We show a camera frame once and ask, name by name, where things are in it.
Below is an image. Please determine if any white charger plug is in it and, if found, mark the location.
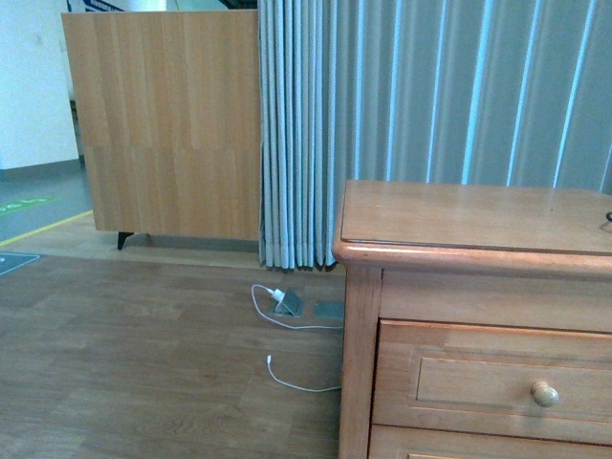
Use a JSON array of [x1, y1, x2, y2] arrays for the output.
[[269, 289, 285, 302]]

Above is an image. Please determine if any light wooden cabinet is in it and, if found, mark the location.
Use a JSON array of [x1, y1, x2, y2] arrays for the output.
[[62, 10, 261, 240]]

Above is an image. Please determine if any round wooden drawer knob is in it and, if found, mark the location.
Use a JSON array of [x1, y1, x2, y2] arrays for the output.
[[531, 382, 559, 408]]

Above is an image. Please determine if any white charging cable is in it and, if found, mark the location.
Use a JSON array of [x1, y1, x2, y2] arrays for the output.
[[251, 283, 344, 394]]

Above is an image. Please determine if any white plant pot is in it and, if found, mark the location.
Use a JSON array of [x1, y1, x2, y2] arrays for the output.
[[128, 0, 166, 12]]

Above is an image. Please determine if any grey curtain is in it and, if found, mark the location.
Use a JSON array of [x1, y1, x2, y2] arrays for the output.
[[257, 1, 611, 270]]

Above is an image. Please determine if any closed metal floor plate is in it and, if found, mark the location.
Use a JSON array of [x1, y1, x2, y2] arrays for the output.
[[314, 301, 344, 320]]

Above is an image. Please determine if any wooden drawer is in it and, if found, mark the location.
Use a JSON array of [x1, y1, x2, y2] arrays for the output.
[[369, 426, 611, 458], [373, 320, 611, 446]]

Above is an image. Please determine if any wooden nightstand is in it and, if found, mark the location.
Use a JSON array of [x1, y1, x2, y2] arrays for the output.
[[333, 180, 611, 458]]

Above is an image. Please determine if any open metal floor socket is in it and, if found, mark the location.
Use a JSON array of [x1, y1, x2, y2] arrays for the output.
[[272, 290, 304, 317]]

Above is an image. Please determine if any blue wall sign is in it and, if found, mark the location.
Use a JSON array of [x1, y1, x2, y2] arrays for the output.
[[66, 0, 124, 12]]

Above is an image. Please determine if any black cabinet leg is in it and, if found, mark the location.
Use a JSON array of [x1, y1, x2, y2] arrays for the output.
[[117, 231, 134, 251]]

